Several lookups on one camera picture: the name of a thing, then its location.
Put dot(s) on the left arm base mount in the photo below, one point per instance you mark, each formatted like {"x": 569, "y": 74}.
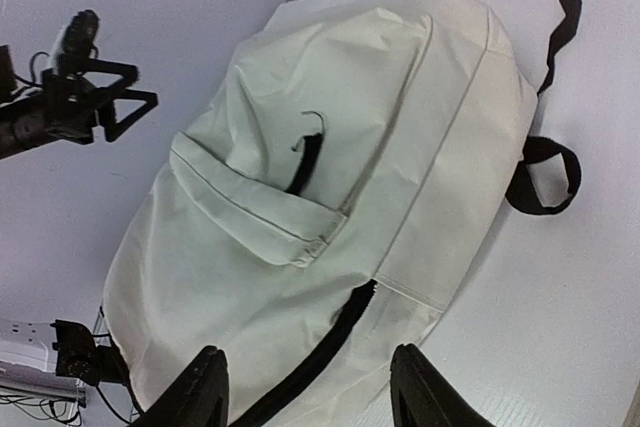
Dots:
{"x": 80, "y": 356}

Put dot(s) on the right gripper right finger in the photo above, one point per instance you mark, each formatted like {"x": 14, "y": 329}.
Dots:
{"x": 422, "y": 397}

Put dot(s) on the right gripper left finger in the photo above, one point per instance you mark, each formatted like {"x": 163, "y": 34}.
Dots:
{"x": 197, "y": 398}

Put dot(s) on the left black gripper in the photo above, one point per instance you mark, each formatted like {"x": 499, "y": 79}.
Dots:
{"x": 45, "y": 97}

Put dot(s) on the cream canvas backpack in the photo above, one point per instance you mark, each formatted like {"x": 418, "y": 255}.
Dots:
{"x": 327, "y": 206}

